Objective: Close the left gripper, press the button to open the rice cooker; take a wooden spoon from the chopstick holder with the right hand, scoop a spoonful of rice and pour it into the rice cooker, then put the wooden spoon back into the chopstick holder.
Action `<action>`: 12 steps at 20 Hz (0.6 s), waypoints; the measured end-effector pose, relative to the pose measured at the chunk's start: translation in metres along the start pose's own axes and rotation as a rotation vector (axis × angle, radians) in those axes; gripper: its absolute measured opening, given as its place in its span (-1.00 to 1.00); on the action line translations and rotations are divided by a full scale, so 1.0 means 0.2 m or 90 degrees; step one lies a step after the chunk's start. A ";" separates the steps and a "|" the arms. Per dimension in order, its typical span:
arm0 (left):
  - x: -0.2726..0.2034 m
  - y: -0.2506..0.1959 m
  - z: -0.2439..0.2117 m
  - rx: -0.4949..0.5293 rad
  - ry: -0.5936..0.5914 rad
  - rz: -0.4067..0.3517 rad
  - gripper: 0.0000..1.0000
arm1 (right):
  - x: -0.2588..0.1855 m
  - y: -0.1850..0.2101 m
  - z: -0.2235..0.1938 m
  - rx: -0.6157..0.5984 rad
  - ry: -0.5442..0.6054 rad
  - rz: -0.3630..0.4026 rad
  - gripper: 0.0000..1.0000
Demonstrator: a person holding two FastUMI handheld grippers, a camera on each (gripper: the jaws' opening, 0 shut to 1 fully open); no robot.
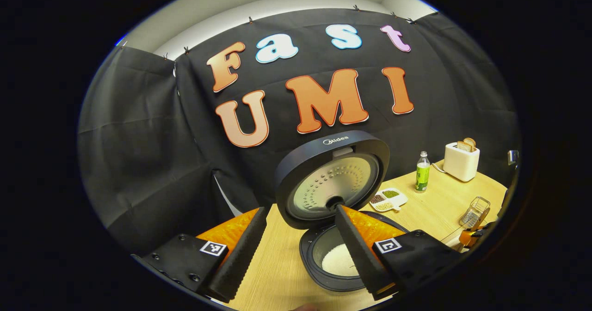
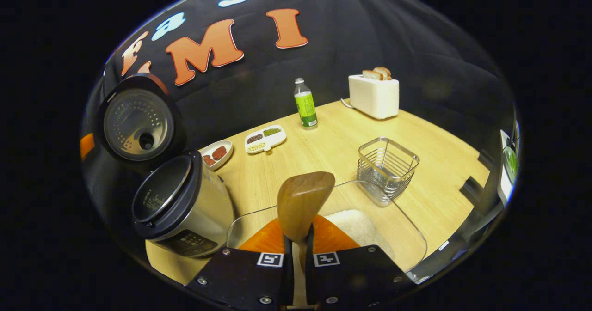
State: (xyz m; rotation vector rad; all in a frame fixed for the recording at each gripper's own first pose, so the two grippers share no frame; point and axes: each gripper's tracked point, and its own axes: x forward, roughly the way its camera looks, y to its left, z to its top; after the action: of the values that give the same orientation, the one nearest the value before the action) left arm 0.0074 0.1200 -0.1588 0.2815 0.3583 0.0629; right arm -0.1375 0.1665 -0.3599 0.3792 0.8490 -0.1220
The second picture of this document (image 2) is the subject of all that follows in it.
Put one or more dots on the white toaster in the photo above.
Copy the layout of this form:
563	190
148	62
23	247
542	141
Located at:
374	98

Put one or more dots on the toasted bread slice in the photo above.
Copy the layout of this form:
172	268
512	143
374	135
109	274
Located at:
372	75
385	72

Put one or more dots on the white rice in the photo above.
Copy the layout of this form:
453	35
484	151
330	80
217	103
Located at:
360	228

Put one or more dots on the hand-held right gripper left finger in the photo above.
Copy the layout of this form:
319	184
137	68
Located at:
240	278

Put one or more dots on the red meat piece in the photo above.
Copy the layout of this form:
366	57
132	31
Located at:
209	160
219	153

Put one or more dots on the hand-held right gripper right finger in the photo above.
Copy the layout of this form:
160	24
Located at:
356	278

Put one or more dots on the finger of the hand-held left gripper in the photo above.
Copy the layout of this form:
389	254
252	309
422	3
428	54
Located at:
87	145

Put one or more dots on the white round plate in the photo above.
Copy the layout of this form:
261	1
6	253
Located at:
222	161

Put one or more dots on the wooden spoon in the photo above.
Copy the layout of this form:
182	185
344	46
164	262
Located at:
303	200

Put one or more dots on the white divided bean dish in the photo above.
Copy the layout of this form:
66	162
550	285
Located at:
275	137

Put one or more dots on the green label plastic bottle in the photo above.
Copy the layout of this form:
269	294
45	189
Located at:
306	107

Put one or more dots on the clear glass bowl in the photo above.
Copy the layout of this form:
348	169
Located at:
407	237

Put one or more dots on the black silver rice cooker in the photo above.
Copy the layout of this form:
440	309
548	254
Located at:
199	209

